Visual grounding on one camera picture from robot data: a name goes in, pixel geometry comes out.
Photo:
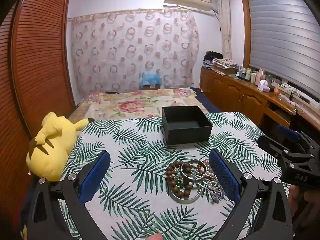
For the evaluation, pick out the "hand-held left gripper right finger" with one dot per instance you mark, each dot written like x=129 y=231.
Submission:
x=225 y=177

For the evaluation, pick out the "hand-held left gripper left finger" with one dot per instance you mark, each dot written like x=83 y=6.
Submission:
x=96 y=177

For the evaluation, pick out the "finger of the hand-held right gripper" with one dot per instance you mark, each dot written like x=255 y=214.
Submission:
x=271 y=145
x=287 y=132

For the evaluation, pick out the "silver bangle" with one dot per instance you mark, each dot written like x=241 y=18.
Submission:
x=191 y=178

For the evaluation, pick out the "pale green jade bangle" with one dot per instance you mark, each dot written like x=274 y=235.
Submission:
x=185 y=201

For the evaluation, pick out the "black box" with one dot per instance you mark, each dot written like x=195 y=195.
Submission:
x=190 y=135

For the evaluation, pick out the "person's right hand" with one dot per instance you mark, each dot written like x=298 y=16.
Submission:
x=296 y=200

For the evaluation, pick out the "person's left hand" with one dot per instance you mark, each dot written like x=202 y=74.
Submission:
x=155 y=237

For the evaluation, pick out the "orange round ornament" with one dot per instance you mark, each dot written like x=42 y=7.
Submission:
x=277 y=91

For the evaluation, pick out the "yellow plush toy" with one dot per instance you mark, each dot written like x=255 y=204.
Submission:
x=55 y=150

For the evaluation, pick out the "leaf print cloth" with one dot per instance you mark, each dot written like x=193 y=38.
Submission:
x=140 y=142

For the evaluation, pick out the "row of cosmetic bottles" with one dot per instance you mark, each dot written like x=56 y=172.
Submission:
x=252 y=76

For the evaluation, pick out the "wooden cabinet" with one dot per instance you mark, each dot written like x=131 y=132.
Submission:
x=230 y=90

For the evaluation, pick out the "floral bedspread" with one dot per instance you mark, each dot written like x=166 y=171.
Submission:
x=125 y=105

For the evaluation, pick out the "dark blue bed sheet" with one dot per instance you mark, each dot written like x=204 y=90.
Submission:
x=205 y=100

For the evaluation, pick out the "cardboard box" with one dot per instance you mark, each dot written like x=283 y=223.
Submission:
x=226 y=72
x=151 y=87

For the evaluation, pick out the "grey window blind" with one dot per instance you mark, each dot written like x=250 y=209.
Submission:
x=282 y=42

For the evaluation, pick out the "patterned folded cloth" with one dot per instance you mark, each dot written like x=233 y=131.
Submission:
x=225 y=62

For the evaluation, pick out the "pile of dark clothes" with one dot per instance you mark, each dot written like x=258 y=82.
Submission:
x=212 y=56

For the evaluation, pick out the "blue plush toy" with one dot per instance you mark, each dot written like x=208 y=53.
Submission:
x=150 y=78

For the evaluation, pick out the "circle pattern curtain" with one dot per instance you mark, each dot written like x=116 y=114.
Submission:
x=112 y=55

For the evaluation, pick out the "wooden slatted wardrobe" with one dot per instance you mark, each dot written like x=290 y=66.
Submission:
x=37 y=67

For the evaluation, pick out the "beige tied curtain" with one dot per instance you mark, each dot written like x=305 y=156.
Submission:
x=225 y=17

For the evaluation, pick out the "wooden window frame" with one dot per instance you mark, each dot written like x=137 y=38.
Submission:
x=246 y=30

